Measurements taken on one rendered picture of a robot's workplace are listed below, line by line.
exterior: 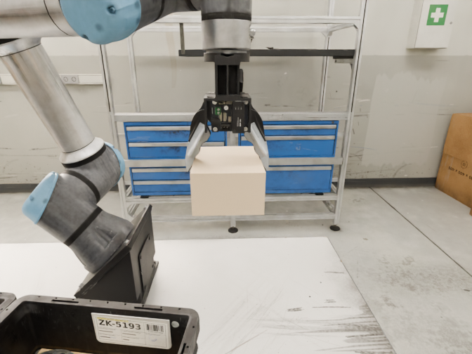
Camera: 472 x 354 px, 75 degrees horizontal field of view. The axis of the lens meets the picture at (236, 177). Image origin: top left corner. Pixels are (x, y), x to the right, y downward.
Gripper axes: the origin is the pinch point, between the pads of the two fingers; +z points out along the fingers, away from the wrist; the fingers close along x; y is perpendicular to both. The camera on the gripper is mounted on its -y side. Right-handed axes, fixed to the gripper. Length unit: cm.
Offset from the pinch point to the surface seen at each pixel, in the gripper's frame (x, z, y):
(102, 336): -20.4, 22.4, 15.9
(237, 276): 3.0, 39.8, -19.0
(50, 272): -52, 40, -23
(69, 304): -24.9, 16.7, 14.9
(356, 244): 98, 110, -138
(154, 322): -11.6, 18.3, 17.2
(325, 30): 85, -41, -226
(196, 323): -4.9, 16.6, 19.4
